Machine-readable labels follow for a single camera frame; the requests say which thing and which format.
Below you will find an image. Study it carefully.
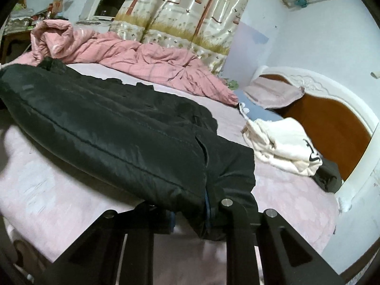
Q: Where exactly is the cluttered side table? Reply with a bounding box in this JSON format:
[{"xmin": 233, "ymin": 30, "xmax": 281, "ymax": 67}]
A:
[{"xmin": 4, "ymin": 0, "xmax": 70, "ymax": 33}]

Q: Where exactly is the blue pillow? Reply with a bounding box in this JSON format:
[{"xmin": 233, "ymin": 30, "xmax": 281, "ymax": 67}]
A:
[{"xmin": 234, "ymin": 90, "xmax": 285, "ymax": 123}]

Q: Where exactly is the tree print curtain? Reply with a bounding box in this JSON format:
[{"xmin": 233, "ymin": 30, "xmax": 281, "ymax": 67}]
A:
[{"xmin": 108, "ymin": 0, "xmax": 259, "ymax": 74}]

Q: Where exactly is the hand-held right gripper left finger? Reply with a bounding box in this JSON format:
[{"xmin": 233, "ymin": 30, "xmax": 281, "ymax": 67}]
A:
[{"xmin": 38, "ymin": 203, "xmax": 176, "ymax": 285}]

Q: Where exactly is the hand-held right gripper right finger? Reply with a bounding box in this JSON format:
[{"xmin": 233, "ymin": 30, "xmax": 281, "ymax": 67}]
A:
[{"xmin": 204, "ymin": 190, "xmax": 346, "ymax": 285}]

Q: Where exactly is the pink quilt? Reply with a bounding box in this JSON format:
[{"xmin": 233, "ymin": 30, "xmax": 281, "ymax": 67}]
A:
[{"xmin": 12, "ymin": 19, "xmax": 239, "ymax": 106}]

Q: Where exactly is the dark folded garment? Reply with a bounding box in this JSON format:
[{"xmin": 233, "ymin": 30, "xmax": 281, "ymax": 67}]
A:
[{"xmin": 310, "ymin": 158, "xmax": 343, "ymax": 193}]

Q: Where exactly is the pink pillow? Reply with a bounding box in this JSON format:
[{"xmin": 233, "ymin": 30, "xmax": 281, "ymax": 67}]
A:
[{"xmin": 243, "ymin": 76, "xmax": 306, "ymax": 110}]

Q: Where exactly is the white and wooden headboard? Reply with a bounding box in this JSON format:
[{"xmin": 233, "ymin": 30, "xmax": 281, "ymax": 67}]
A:
[{"xmin": 251, "ymin": 66, "xmax": 380, "ymax": 213}]

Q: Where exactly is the white folded garment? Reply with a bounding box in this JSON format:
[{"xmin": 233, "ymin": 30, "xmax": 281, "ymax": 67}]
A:
[{"xmin": 242, "ymin": 117, "xmax": 323, "ymax": 176}]

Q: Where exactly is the black padded jacket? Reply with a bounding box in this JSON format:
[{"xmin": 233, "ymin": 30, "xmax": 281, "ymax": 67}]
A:
[{"xmin": 0, "ymin": 59, "xmax": 259, "ymax": 241}]

